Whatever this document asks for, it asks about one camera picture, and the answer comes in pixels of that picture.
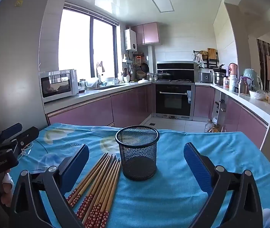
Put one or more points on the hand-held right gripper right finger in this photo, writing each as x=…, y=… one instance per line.
x=196, y=168

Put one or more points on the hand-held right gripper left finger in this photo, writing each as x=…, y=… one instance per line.
x=76, y=166

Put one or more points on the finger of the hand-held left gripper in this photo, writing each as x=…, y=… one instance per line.
x=26, y=135
x=9, y=131

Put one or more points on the bundle of wooden chopsticks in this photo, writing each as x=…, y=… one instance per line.
x=101, y=178

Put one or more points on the black mesh utensil holder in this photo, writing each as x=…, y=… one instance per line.
x=137, y=161

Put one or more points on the white earphones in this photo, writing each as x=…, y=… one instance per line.
x=27, y=151

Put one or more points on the blue floral tablecloth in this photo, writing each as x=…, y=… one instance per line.
x=173, y=194

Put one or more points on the clear plastic bottle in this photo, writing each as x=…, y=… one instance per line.
x=208, y=126

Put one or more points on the pink base cabinet run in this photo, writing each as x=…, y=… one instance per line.
x=244, y=121
x=89, y=111

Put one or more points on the white microwave oven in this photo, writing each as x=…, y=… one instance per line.
x=56, y=86

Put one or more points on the grey refrigerator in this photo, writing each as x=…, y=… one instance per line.
x=13, y=64

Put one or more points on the black knife holder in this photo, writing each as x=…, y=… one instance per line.
x=220, y=105

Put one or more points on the built-in black oven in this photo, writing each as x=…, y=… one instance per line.
x=173, y=99

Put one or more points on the stainless steel pot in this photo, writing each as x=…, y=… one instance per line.
x=218, y=78

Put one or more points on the silver rice cooker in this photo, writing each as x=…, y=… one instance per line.
x=205, y=76

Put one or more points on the white canister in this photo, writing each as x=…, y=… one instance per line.
x=233, y=82

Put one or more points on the white bowl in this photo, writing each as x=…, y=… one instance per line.
x=257, y=95

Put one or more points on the purple lidded thermos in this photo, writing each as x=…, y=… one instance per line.
x=244, y=85

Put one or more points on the wok with lid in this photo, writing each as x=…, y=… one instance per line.
x=164, y=75

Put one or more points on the white pot lid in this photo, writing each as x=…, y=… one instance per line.
x=144, y=81

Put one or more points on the kitchen window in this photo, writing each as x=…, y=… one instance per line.
x=75, y=42

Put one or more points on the black range hood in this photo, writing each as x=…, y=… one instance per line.
x=175, y=66

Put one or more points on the pink kettle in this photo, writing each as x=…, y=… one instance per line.
x=233, y=70

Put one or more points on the pale green appliance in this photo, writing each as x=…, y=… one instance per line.
x=250, y=76

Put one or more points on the hanging frying pan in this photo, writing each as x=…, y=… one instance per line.
x=145, y=67

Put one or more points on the wooden cutting board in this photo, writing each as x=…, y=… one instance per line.
x=212, y=53

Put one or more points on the white water heater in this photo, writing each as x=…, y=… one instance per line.
x=130, y=39

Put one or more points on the ceiling light panel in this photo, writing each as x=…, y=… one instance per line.
x=162, y=3

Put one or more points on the black wall rack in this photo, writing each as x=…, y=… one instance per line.
x=205, y=63

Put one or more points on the pink wall cabinet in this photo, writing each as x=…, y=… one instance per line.
x=149, y=33

